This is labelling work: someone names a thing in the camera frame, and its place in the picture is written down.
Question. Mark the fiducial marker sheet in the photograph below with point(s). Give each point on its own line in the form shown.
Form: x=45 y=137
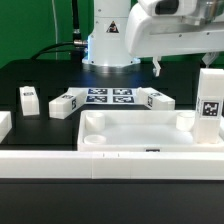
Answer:
x=123 y=96

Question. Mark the white left fence block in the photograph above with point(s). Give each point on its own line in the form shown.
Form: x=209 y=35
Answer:
x=5 y=124

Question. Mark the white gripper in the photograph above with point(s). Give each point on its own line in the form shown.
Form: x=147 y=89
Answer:
x=167 y=29

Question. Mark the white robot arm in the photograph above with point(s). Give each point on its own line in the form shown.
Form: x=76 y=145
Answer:
x=124 y=33

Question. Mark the white front fence bar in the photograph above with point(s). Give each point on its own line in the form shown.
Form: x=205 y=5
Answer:
x=111 y=165

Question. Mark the white desk tabletop tray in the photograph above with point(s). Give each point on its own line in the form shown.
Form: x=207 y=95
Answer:
x=139 y=131

